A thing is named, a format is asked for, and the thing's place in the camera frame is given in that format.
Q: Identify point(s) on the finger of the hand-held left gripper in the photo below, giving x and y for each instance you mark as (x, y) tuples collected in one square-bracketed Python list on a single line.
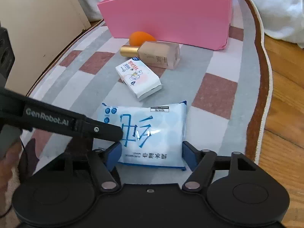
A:
[(102, 130)]

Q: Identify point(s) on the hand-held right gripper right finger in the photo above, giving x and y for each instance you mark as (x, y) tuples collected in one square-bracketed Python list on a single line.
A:
[(190, 156)]

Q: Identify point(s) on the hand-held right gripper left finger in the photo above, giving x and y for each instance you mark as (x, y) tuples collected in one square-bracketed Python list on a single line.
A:
[(114, 155)]

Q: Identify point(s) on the blue wet wipes pack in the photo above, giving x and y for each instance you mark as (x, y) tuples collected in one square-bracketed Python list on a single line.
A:
[(152, 133)]

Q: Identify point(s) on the small white tissue pack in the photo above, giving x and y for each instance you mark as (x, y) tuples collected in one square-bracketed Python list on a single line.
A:
[(140, 78)]

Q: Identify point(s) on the beige foundation bottle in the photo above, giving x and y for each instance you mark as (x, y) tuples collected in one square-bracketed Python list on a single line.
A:
[(159, 54)]

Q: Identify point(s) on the orange makeup sponge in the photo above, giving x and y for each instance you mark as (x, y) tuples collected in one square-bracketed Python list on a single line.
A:
[(141, 38)]

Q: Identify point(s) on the pink cardboard box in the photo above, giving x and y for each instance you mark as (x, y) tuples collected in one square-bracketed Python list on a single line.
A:
[(171, 16)]

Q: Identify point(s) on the person's left hand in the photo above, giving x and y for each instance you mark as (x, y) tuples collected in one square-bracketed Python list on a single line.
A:
[(8, 168)]

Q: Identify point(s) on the checked grey rug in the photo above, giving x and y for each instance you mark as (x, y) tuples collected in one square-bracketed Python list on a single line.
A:
[(213, 64)]

